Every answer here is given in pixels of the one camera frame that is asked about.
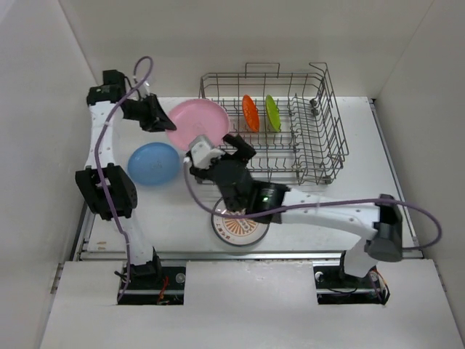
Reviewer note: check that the orange patterned plate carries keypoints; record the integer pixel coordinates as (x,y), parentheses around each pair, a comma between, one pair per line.
(250,113)

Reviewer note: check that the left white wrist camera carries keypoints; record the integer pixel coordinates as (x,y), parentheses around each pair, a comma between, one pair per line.
(146,87)

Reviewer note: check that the pink plastic plate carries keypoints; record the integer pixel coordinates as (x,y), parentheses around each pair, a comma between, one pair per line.
(197,117)

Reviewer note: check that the green plastic plate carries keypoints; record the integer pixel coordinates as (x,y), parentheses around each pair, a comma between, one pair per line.
(272,113)

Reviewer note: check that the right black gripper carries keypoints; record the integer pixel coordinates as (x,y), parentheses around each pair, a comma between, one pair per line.
(245,151)

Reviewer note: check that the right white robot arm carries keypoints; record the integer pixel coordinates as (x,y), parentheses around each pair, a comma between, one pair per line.
(377,222)

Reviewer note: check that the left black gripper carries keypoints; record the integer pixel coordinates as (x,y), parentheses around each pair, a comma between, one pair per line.
(156,120)

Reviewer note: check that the white ceramic plate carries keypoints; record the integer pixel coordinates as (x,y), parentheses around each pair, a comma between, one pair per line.
(216,232)

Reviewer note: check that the white printed plate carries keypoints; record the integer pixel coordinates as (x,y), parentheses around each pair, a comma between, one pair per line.
(236,227)

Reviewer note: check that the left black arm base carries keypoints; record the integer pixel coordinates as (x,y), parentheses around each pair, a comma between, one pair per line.
(167,289)

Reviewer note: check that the grey wire dish rack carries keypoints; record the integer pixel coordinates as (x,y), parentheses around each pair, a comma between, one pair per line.
(311,146)

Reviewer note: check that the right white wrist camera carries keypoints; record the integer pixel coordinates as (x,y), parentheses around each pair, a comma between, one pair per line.
(203,151)

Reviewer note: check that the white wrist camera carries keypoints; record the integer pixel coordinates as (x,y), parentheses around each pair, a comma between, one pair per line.
(146,87)
(203,151)

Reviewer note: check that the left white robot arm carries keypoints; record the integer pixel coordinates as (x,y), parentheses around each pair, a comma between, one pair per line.
(106,187)

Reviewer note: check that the blue plastic plate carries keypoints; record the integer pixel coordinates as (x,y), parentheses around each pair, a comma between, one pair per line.
(154,164)

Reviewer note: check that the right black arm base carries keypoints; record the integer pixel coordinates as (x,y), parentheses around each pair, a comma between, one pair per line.
(335,288)

